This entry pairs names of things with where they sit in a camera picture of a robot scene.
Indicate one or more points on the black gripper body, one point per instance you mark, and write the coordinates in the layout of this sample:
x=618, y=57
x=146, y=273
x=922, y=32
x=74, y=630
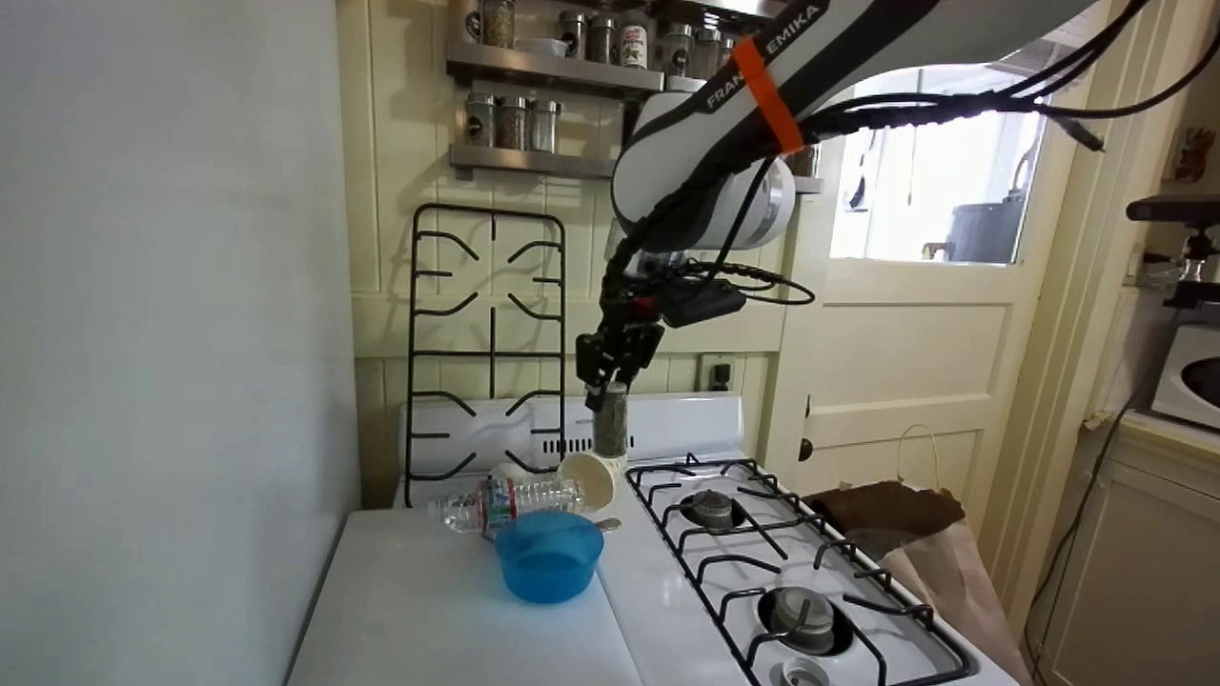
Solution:
x=643, y=307

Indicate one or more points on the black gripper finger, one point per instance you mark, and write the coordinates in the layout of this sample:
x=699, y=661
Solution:
x=595, y=392
x=624, y=381

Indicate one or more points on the small grey metal container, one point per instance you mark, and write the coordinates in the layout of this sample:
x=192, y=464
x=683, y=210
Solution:
x=611, y=424

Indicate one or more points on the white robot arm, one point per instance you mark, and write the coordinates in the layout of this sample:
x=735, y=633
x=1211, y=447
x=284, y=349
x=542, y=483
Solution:
x=706, y=173

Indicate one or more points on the black leaning stove grate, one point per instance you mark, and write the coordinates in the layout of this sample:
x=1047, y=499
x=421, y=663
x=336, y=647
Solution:
x=487, y=345

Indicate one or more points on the white gas stove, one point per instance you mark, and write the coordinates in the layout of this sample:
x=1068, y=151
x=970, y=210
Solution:
x=639, y=586

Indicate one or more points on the black stove grate on burners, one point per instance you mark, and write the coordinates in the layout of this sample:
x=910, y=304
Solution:
x=787, y=594

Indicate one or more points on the cream plastic cup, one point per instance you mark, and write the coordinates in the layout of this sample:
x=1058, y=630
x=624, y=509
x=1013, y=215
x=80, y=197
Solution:
x=594, y=478

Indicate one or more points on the clear plastic water bottle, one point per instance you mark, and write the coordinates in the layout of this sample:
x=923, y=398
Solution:
x=501, y=498

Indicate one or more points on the blue plastic bowl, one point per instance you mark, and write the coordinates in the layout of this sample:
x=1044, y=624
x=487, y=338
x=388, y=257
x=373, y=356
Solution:
x=545, y=553

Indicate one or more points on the lower metal spice shelf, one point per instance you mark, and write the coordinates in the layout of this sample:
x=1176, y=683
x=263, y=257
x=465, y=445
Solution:
x=537, y=136

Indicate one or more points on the metal spice shelf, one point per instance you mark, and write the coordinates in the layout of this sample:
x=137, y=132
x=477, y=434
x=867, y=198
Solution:
x=604, y=47
x=537, y=136

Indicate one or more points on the cream door with window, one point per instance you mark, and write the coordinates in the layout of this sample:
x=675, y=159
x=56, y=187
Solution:
x=923, y=253

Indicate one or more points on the upper metal spice shelf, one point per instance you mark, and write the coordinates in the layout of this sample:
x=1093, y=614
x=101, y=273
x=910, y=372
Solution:
x=604, y=47

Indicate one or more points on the brown paper bag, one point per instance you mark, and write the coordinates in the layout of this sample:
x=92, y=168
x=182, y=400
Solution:
x=922, y=536

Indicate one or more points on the white microwave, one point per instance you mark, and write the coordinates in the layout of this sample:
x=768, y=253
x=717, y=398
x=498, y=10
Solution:
x=1187, y=381

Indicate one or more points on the white side cabinet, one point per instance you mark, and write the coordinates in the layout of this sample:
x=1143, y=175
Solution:
x=1143, y=589

